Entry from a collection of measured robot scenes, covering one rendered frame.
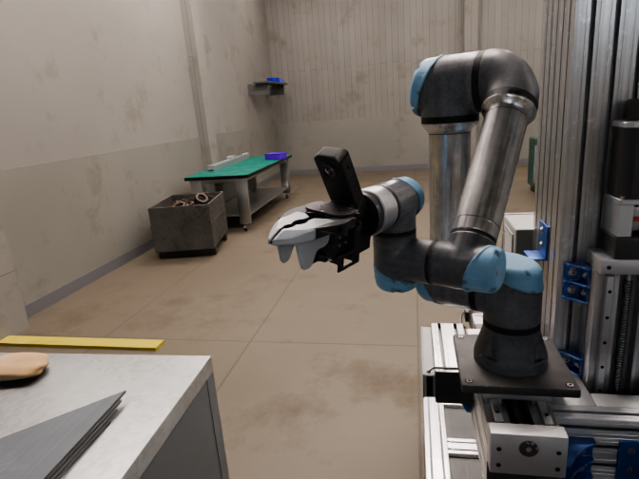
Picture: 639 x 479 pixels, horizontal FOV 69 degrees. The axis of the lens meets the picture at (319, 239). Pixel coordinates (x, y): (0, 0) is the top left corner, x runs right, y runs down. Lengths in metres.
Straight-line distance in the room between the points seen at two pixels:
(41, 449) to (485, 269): 0.80
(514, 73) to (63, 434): 1.03
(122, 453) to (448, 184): 0.79
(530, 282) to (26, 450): 0.97
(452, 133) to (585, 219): 0.38
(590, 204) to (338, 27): 11.00
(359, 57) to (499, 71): 10.92
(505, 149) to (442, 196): 0.21
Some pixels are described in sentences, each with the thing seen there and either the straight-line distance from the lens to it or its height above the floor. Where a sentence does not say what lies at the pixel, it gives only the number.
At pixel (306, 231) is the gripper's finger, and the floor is 1.46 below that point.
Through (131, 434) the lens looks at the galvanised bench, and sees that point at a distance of 0.99.
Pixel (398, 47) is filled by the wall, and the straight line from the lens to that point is 11.78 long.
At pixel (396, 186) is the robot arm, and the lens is 0.78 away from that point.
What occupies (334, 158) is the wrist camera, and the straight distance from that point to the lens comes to 0.63.
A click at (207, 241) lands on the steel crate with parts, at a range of 5.64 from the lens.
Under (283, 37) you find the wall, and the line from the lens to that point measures 12.22.
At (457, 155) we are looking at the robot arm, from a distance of 1.01.
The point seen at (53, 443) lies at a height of 1.07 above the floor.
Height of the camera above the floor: 1.60
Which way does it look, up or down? 16 degrees down
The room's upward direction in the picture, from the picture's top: 4 degrees counter-clockwise
